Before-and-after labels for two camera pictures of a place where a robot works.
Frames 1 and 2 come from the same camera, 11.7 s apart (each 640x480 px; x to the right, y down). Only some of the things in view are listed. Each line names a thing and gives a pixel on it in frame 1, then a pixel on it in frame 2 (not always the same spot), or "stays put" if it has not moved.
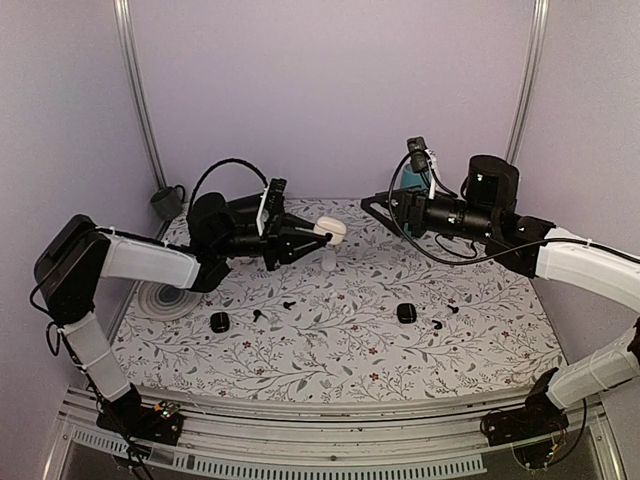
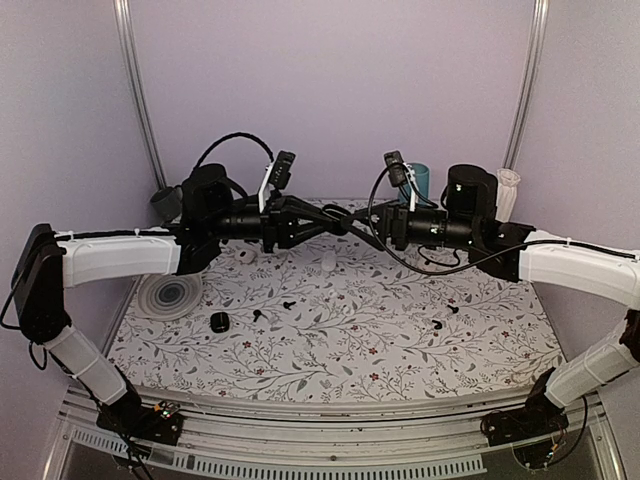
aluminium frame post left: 129,47 stays put
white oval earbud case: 328,261 stays put
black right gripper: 411,208 → 396,223
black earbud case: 406,313 → 343,225
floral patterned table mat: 402,313 stays put
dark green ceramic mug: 167,202 stays put
